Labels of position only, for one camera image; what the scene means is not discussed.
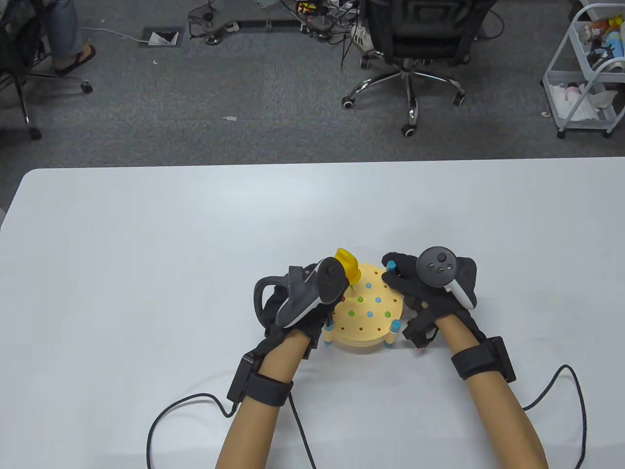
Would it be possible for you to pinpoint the person's left hand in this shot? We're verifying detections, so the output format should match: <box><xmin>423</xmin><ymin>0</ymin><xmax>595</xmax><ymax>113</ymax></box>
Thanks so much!
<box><xmin>258</xmin><ymin>264</ymin><xmax>338</xmax><ymax>362</ymax></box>

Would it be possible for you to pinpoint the person's right hand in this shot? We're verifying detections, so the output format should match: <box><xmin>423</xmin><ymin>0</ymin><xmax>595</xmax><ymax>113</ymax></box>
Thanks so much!
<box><xmin>381</xmin><ymin>252</ymin><xmax>487</xmax><ymax>351</ymax></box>

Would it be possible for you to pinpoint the yellow round tap bench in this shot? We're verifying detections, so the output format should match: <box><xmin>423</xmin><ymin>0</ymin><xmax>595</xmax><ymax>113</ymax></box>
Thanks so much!
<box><xmin>322</xmin><ymin>263</ymin><xmax>405</xmax><ymax>349</ymax></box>

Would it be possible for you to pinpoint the yellow toy hammer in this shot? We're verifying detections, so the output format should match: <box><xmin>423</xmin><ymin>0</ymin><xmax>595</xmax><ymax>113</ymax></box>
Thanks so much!
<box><xmin>334</xmin><ymin>248</ymin><xmax>362</xmax><ymax>288</ymax></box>

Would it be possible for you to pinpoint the person's left forearm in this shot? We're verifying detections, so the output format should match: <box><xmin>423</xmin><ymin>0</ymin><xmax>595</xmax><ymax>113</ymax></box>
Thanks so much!
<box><xmin>215</xmin><ymin>326</ymin><xmax>314</xmax><ymax>469</ymax></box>

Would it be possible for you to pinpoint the person's right forearm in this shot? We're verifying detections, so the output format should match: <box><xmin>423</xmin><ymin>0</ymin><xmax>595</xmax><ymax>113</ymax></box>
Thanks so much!
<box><xmin>436</xmin><ymin>314</ymin><xmax>548</xmax><ymax>469</ymax></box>

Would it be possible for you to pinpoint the grey right hand controller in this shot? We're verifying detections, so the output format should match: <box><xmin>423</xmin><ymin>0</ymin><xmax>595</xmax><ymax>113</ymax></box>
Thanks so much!
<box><xmin>416</xmin><ymin>246</ymin><xmax>478</xmax><ymax>311</ymax></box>

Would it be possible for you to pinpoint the grey hand controller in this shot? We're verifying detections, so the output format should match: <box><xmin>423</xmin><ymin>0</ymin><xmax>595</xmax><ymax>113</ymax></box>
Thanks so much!
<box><xmin>416</xmin><ymin>246</ymin><xmax>478</xmax><ymax>311</ymax></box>
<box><xmin>252</xmin><ymin>257</ymin><xmax>352</xmax><ymax>329</ymax></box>

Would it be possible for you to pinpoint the grey left hand controller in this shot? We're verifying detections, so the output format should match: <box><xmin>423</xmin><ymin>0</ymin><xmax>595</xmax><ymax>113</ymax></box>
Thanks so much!
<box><xmin>252</xmin><ymin>257</ymin><xmax>352</xmax><ymax>329</ymax></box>

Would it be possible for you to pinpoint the black office chair chrome base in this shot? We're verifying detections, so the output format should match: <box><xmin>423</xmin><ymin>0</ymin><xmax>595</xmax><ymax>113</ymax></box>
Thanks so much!
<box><xmin>341</xmin><ymin>0</ymin><xmax>503</xmax><ymax>138</ymax></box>

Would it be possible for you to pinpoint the white shoe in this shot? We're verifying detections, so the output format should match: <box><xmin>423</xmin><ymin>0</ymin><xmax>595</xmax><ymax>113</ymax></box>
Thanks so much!
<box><xmin>351</xmin><ymin>23</ymin><xmax>375</xmax><ymax>52</ymax></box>

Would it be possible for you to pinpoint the white rolling cart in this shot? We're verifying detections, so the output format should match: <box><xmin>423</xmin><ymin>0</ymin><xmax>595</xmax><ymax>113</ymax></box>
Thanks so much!
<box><xmin>541</xmin><ymin>2</ymin><xmax>625</xmax><ymax>140</ymax></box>

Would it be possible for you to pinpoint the pile of colourful toys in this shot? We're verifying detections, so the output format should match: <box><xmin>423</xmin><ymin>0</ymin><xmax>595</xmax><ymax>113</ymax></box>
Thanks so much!
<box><xmin>579</xmin><ymin>15</ymin><xmax>625</xmax><ymax>74</ymax></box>

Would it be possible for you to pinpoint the floor socket box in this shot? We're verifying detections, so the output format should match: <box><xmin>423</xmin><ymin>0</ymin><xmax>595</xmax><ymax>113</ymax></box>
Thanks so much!
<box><xmin>138</xmin><ymin>28</ymin><xmax>185</xmax><ymax>48</ymax></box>

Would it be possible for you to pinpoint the black chair with castors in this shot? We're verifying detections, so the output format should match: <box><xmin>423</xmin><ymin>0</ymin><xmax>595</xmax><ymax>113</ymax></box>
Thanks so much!
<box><xmin>0</xmin><ymin>15</ymin><xmax>93</xmax><ymax>141</ymax></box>

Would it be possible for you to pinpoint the black left wrist camera band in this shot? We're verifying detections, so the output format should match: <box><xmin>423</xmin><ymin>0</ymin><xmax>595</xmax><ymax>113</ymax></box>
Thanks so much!
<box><xmin>227</xmin><ymin>354</ymin><xmax>295</xmax><ymax>407</ymax></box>

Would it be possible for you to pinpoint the black wrist camera band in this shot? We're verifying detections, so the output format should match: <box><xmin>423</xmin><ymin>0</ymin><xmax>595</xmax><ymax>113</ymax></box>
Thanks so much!
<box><xmin>227</xmin><ymin>354</ymin><xmax>295</xmax><ymax>407</ymax></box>
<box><xmin>450</xmin><ymin>336</ymin><xmax>518</xmax><ymax>384</ymax></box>

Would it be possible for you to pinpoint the black right wrist camera band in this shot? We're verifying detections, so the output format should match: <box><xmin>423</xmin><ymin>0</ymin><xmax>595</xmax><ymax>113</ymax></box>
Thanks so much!
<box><xmin>450</xmin><ymin>336</ymin><xmax>518</xmax><ymax>384</ymax></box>

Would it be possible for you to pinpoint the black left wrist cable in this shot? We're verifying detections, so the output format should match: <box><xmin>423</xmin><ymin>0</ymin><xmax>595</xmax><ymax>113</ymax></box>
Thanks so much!
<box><xmin>146</xmin><ymin>391</ymin><xmax>319</xmax><ymax>469</ymax></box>

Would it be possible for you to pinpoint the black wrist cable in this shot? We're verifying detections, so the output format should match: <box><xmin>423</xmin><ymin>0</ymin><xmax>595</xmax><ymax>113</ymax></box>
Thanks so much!
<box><xmin>146</xmin><ymin>391</ymin><xmax>319</xmax><ymax>469</ymax></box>
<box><xmin>521</xmin><ymin>363</ymin><xmax>587</xmax><ymax>469</ymax></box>

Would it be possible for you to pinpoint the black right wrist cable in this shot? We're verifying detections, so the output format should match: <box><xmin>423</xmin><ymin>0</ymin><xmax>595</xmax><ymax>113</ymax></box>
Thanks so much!
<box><xmin>521</xmin><ymin>363</ymin><xmax>587</xmax><ymax>469</ymax></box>

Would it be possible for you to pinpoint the tangle of cables and devices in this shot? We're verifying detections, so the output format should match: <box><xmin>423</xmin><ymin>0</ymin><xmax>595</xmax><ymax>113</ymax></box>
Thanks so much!
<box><xmin>188</xmin><ymin>0</ymin><xmax>372</xmax><ymax>47</ymax></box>

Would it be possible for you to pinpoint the white floor cable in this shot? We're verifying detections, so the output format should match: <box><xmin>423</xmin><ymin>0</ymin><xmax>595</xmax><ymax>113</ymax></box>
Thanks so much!
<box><xmin>79</xmin><ymin>25</ymin><xmax>145</xmax><ymax>43</ymax></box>

